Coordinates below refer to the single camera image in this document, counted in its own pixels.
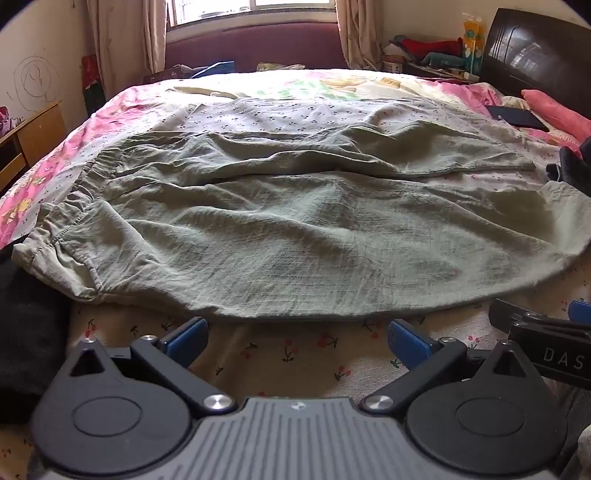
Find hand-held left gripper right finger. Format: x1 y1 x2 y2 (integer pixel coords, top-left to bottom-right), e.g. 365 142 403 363
361 318 532 414

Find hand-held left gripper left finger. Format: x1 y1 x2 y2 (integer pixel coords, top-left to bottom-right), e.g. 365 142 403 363
69 316 234 415

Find green pants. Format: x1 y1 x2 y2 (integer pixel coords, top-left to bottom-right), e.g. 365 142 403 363
11 117 591 322

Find cherry print bed sheet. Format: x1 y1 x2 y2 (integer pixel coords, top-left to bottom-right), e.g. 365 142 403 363
44 90 591 462

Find black cloth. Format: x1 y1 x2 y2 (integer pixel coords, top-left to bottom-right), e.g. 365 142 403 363
545 137 591 188
0 247 75 425

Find black tablet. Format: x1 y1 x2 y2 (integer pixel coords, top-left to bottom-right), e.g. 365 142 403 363
485 105 550 132

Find pink pillow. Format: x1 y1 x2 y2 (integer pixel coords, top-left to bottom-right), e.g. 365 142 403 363
522 89 591 144

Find pink floral quilt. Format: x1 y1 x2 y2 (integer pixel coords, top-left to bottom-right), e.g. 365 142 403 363
0 68 591 250

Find cream cloth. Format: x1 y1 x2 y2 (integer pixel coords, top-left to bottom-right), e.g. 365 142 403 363
175 85 250 100

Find wooden desk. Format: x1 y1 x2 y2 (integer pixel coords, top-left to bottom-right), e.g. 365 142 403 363
0 102 68 195

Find dark wooden headboard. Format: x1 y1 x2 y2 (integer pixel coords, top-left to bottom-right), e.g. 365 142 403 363
480 8 591 116

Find teal cloth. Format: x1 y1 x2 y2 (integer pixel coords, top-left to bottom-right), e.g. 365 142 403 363
418 52 467 68

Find dark box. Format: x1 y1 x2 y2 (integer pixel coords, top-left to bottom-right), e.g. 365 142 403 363
143 67 195 84

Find yellow green package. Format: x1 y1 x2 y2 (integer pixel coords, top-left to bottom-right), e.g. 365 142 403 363
462 11 485 77

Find blue cloth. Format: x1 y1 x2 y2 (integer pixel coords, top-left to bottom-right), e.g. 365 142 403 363
191 60 235 78

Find red cloth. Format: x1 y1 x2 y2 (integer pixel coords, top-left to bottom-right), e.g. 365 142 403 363
401 38 462 56

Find pink cloth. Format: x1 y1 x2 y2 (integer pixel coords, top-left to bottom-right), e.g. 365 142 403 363
0 106 24 134

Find beige curtain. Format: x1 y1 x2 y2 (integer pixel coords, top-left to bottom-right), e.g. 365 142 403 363
335 0 386 72
85 0 167 100

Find maroon upholstered bench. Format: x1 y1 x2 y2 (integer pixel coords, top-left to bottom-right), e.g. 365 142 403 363
164 21 349 81

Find window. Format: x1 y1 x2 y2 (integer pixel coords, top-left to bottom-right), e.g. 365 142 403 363
166 0 340 28

